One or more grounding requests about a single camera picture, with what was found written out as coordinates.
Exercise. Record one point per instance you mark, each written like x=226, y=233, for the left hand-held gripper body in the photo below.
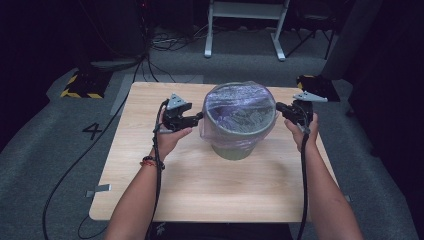
x=175, y=115

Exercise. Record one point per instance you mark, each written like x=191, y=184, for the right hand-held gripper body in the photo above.
x=301, y=111

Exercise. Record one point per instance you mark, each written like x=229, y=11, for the purple plastic trash bag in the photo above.
x=238, y=106

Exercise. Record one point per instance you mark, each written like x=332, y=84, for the grey round trash bin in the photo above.
x=233, y=150

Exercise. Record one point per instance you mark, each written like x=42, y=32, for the person's right hand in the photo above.
x=301, y=136

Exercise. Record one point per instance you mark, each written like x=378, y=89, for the person's left hand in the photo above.
x=171, y=141

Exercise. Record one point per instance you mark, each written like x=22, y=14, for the grey pillar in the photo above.
x=350, y=40

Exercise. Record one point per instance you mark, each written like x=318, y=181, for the black folding chair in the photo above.
x=311, y=23

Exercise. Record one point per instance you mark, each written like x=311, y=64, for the black base with yellow stripes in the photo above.
x=86, y=85

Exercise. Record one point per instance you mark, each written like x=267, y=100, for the grey tape strip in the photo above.
x=99, y=190

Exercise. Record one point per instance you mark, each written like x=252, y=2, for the white metal stand frame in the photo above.
x=246, y=11

